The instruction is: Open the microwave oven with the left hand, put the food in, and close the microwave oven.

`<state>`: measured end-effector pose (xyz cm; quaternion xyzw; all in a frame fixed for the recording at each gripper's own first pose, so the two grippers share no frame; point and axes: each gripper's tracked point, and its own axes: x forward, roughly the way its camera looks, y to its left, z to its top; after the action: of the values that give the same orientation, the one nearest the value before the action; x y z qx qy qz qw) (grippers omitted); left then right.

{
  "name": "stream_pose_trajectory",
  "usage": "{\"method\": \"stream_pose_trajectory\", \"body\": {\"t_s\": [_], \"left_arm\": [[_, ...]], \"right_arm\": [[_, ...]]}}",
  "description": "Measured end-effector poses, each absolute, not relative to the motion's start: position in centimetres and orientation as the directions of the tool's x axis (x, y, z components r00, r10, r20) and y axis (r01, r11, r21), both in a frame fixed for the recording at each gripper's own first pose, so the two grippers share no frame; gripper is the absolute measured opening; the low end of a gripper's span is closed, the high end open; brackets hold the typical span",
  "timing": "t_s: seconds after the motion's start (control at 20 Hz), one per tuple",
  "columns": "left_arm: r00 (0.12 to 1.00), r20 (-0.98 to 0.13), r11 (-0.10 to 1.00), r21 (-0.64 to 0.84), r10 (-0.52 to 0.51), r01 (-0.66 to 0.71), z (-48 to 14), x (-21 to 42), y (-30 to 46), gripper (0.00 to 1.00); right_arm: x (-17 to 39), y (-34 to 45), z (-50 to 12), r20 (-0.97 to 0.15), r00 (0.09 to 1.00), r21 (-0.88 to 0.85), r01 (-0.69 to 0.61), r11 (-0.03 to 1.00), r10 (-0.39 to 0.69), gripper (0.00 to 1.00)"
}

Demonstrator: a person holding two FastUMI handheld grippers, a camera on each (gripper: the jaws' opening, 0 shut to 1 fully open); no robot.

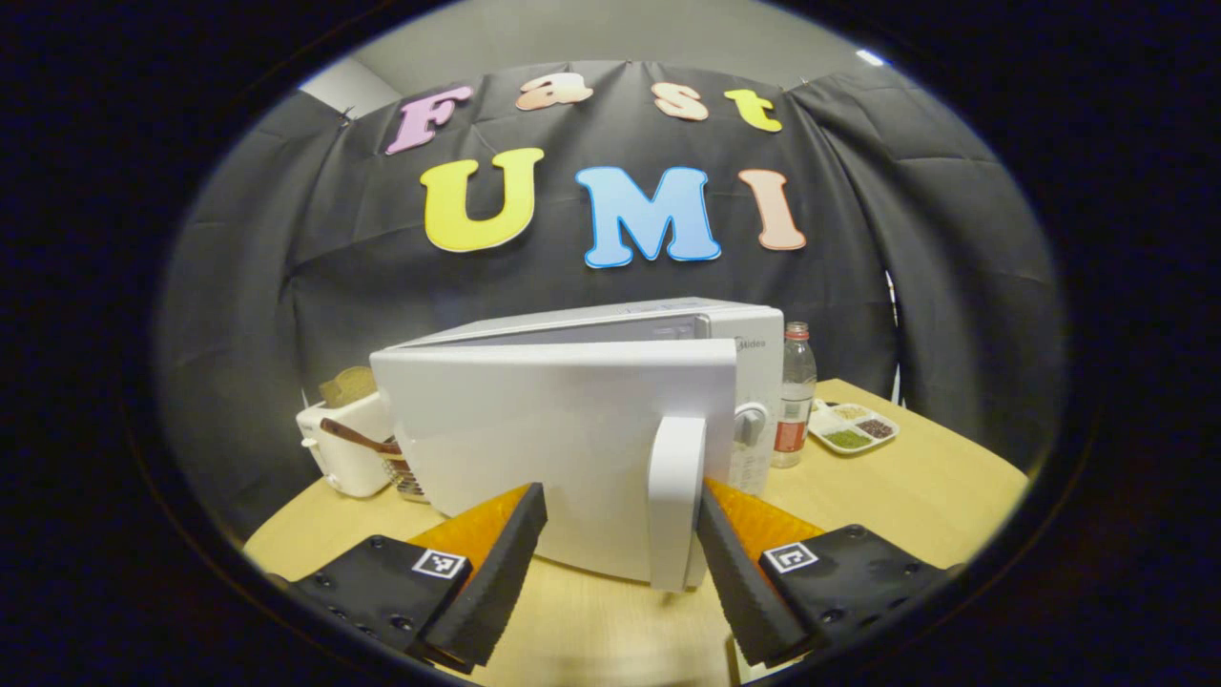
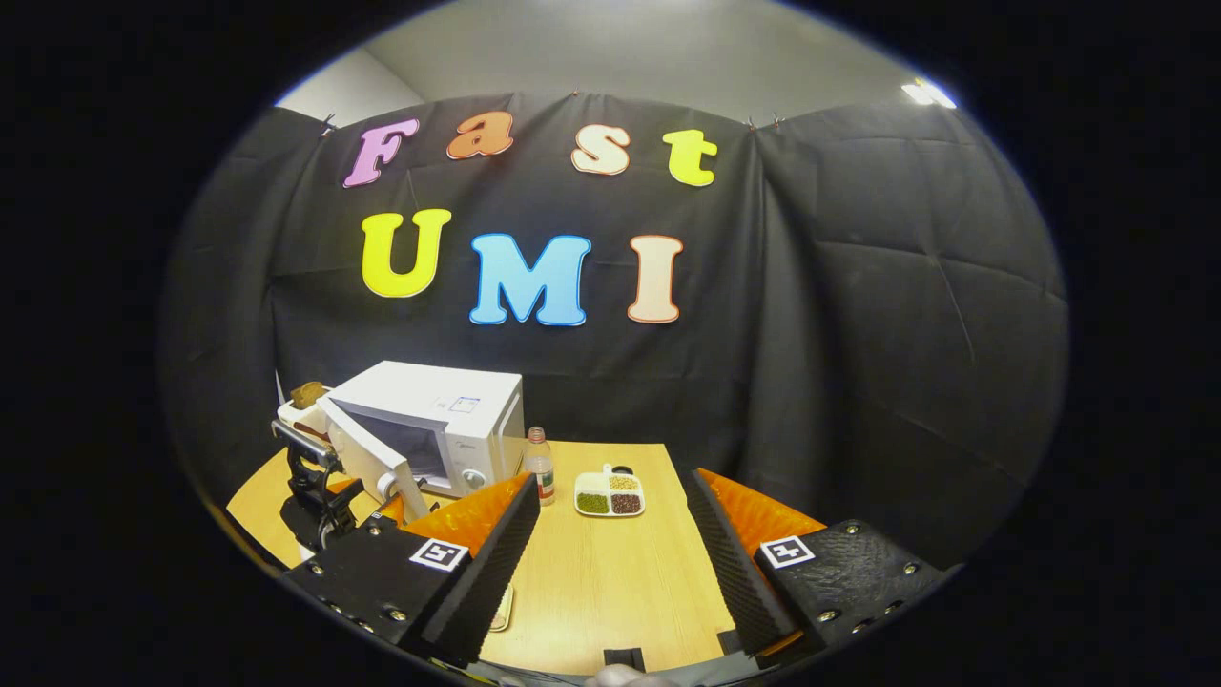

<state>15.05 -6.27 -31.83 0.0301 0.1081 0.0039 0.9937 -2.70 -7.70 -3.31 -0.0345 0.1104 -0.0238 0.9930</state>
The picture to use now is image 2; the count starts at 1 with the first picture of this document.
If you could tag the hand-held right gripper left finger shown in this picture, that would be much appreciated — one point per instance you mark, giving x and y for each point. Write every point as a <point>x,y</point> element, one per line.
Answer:
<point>491,572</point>

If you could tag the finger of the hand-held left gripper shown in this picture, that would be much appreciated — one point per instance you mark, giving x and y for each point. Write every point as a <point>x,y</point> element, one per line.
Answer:
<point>391,510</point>
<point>341,485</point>

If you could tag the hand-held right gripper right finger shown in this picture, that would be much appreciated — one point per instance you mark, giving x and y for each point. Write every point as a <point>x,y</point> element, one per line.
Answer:
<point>730,572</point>

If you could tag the white microwave oven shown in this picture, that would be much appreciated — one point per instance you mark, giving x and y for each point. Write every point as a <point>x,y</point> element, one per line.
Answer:
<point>429,401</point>

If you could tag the cream cherry print tray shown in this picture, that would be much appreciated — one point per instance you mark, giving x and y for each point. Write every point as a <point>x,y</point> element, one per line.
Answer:
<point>503,611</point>

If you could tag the white toaster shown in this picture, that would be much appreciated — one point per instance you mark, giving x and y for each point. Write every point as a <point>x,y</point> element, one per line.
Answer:
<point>291,420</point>

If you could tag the brown bread slice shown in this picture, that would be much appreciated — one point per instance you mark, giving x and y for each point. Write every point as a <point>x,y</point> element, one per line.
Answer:
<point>307,394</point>

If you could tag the clear red label bottle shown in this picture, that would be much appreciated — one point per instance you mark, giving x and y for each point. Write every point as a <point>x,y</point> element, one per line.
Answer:
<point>540,472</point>

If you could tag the white divided bean dish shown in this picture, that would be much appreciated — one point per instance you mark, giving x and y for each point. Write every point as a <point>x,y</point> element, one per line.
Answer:
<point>610,498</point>

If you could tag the small ceiling light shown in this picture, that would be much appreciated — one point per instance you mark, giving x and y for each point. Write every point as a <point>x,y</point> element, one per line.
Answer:
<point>927,94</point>

